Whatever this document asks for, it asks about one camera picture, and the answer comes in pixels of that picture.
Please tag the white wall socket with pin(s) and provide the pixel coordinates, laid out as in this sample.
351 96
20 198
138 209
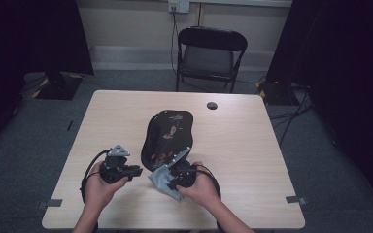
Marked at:
178 6

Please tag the black stand base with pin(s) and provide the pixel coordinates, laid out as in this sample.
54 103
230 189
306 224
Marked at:
60 87
277 93

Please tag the black folding chair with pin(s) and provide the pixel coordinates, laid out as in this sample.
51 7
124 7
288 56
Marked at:
209 58

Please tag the grey cleaning cloth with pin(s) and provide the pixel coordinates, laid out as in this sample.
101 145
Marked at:
160 183

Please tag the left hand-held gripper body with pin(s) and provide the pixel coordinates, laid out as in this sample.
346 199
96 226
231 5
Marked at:
115 173

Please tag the black round table grommet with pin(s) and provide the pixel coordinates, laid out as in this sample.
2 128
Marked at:
212 106

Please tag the person's right hand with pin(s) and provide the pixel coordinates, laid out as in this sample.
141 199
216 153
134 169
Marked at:
204 189

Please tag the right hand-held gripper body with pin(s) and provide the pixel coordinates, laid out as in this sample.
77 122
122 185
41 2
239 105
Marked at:
184 174

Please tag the grey tape strip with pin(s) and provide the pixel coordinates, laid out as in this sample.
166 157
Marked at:
53 203
294 199

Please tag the dark curtain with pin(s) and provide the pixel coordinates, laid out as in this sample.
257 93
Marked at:
346 64
29 35

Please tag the person's left hand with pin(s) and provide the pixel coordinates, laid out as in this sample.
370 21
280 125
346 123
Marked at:
98 191

